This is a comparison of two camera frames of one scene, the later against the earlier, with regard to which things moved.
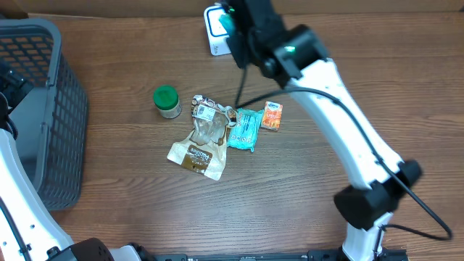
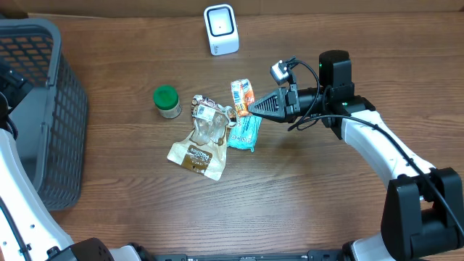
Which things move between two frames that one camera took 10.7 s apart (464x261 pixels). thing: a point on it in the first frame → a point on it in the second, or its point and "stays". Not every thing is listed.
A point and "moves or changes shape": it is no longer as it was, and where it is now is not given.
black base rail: [384, 254] stays
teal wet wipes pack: [243, 134] stays
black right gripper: [238, 50] → [287, 103]
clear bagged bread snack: [205, 149] stays
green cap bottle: [166, 98] stays
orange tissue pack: [272, 116] moves or changes shape
